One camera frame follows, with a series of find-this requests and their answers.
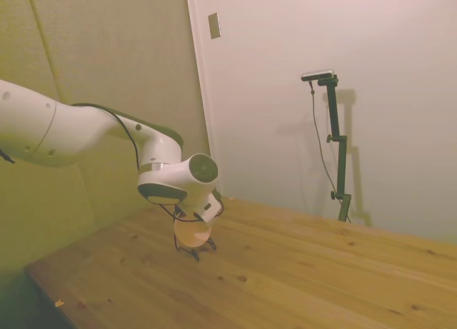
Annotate grey wall switch plate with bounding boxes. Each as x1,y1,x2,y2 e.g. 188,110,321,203
208,12,223,40

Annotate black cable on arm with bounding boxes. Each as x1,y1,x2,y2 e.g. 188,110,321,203
69,102,141,173

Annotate orange plastic bowl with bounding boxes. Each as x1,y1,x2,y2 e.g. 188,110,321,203
172,214,214,247

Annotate silver exterior camera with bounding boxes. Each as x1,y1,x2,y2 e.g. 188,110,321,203
301,69,335,82

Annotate dark green camera stand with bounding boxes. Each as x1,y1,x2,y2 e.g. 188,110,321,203
316,75,353,223

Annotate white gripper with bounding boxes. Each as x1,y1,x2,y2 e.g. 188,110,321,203
194,192,223,223

